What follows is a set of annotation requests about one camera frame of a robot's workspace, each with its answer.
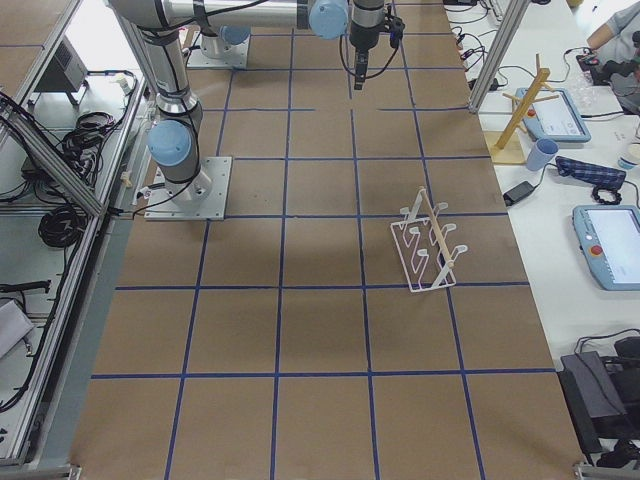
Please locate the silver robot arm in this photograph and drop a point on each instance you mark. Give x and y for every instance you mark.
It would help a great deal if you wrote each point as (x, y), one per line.
(174, 141)

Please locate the blue teach pendant far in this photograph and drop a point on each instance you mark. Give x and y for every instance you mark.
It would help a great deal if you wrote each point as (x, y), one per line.
(554, 115)

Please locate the blue teach pendant near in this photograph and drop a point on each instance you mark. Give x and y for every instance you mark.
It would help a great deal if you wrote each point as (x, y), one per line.
(608, 237)

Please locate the aluminium frame post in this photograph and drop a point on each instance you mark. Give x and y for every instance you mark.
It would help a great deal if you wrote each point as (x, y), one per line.
(511, 20)

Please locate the blue cup on desk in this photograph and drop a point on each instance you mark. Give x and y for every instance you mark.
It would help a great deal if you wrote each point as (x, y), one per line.
(542, 152)

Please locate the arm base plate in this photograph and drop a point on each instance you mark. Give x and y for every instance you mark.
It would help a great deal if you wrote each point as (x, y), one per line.
(226, 50)
(204, 199)

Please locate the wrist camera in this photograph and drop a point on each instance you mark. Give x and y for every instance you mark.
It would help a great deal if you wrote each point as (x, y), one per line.
(394, 26)

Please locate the white paper cup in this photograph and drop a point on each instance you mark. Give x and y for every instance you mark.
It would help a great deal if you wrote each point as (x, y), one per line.
(630, 158)

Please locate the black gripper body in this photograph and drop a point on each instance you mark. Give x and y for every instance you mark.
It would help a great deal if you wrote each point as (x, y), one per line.
(361, 31)

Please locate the blue plaid cloth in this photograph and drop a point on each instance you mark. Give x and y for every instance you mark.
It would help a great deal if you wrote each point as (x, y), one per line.
(596, 175)

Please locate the blue teach pendant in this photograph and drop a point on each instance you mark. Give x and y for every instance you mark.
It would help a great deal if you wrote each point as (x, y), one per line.
(608, 237)
(554, 115)

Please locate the black power adapter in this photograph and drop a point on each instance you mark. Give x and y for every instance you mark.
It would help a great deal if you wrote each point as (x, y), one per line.
(518, 193)

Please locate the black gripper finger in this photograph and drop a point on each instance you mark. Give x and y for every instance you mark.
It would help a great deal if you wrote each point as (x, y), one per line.
(360, 68)

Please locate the white wire cup rack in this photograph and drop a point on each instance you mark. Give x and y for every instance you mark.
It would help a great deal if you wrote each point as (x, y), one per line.
(421, 243)

